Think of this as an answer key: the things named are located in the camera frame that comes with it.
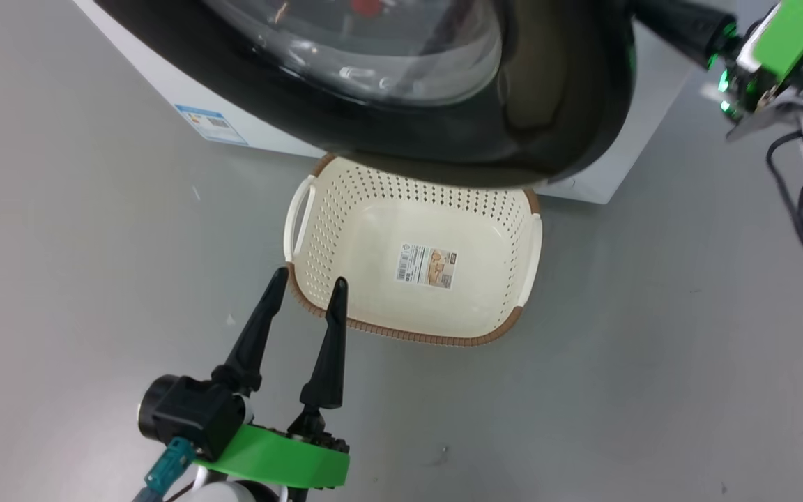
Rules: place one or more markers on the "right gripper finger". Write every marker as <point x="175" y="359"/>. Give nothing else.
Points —
<point x="687" y="28"/>

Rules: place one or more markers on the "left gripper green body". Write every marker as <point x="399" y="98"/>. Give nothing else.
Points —
<point x="276" y="460"/>

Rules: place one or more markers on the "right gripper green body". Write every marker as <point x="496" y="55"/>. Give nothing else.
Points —
<point x="792" y="35"/>

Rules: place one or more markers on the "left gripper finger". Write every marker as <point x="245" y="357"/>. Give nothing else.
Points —
<point x="255" y="335"/>
<point x="328" y="348"/>

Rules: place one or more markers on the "black glass washing machine door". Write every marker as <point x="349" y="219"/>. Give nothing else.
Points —
<point x="548" y="104"/>

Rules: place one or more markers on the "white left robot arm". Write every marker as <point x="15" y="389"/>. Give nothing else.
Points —
<point x="227" y="493"/>

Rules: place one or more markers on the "cream perforated laundry basket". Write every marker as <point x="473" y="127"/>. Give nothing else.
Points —
<point x="373" y="279"/>

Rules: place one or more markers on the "basket product label sticker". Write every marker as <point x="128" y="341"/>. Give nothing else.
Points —
<point x="426" y="266"/>

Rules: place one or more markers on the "white washing machine body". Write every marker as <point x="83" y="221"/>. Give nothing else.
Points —
<point x="624" y="164"/>

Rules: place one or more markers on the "blue energy label sticker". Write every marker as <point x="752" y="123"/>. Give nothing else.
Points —
<point x="210" y="125"/>

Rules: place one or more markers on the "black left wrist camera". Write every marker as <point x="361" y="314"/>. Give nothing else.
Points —
<point x="192" y="415"/>

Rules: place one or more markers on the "teal left camera connector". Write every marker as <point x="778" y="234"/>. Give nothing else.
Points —
<point x="168" y="468"/>

